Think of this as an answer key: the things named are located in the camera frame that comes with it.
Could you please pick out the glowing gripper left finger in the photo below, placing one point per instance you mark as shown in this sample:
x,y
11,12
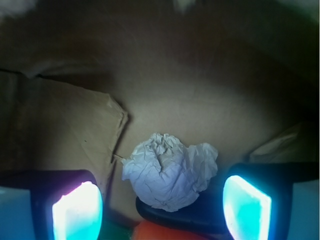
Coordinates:
x,y
50,205

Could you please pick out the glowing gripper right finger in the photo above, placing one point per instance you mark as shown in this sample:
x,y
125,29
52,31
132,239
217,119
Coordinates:
x,y
273,201

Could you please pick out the white paper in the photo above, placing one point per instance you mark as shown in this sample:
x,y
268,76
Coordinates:
x,y
167,175

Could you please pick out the orange toy carrot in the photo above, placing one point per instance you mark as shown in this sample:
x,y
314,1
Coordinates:
x,y
147,230

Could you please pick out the dark green toy cucumber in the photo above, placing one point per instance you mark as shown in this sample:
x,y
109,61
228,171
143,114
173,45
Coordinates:
x,y
204,216

